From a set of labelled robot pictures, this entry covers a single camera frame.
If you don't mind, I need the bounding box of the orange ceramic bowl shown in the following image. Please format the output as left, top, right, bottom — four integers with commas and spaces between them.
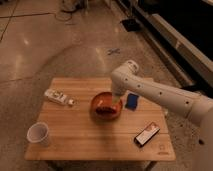
90, 92, 123, 120

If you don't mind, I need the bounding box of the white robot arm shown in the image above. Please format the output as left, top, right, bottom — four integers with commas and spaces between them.
110, 60, 213, 171

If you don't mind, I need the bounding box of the blue sponge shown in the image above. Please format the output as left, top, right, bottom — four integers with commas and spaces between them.
125, 93, 139, 110

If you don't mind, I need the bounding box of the wooden table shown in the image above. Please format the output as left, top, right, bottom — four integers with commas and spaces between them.
25, 78, 175, 161

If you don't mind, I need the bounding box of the black snack package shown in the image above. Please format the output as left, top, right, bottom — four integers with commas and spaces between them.
134, 122, 160, 147

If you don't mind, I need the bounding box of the white plastic bottle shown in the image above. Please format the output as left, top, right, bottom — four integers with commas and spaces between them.
44, 89, 75, 106

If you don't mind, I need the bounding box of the white plastic cup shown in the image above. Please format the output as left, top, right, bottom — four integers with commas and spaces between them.
27, 122, 50, 147

